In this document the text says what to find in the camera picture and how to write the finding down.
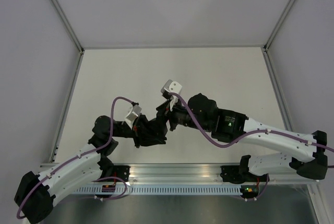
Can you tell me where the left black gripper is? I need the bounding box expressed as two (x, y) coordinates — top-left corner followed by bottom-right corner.
(112, 113), (167, 148)

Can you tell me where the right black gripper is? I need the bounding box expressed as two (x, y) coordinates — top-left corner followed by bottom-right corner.
(147, 95), (210, 136)

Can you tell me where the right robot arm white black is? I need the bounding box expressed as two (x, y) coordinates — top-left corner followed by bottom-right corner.
(156, 93), (329, 184)

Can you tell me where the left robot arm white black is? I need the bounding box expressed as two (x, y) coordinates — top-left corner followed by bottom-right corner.
(14, 114), (168, 223)

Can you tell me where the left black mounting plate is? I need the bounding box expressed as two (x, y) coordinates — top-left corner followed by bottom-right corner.
(111, 165), (130, 182)

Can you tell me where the black mounting plate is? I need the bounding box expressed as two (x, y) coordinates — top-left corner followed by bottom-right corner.
(220, 165), (267, 184)
(111, 165), (130, 182)

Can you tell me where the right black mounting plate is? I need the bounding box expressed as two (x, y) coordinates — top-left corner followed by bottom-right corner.
(220, 165), (267, 184)

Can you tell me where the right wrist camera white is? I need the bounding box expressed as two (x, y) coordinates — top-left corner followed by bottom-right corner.
(161, 79), (183, 111)

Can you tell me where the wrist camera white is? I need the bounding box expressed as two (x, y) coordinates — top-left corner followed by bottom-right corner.
(161, 79), (183, 111)
(124, 104), (142, 129)

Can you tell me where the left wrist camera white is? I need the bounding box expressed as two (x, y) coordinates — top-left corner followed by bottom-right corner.
(124, 104), (142, 129)

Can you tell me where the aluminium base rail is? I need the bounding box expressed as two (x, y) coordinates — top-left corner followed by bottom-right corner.
(39, 163), (320, 183)

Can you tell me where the white slotted cable duct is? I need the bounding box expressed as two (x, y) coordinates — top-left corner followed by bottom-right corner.
(74, 184), (242, 196)

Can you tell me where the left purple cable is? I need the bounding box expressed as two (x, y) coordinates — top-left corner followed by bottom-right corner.
(16, 97), (139, 219)

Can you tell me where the left aluminium frame post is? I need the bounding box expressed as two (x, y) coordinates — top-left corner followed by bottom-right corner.
(49, 0), (84, 54)

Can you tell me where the aluminium frame post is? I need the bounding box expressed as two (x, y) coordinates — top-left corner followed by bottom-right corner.
(263, 0), (297, 52)
(49, 0), (84, 54)

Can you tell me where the right aluminium frame post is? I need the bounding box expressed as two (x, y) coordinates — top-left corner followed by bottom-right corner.
(263, 0), (297, 52)

